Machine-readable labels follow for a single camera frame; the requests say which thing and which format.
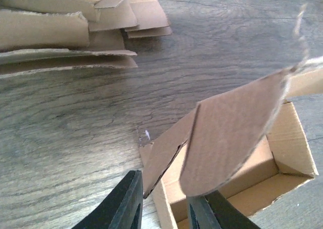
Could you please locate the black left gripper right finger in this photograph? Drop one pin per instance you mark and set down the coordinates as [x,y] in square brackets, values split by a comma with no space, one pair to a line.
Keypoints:
[214,211]

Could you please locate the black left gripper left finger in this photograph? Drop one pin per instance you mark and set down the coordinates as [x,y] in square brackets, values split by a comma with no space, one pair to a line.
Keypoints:
[121,209]

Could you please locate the brown cardboard box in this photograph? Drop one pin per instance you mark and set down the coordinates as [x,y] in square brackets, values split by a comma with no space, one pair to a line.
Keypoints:
[247,143]

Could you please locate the stack of flat cardboard blanks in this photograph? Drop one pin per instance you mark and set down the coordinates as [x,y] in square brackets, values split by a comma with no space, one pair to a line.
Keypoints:
[52,35]

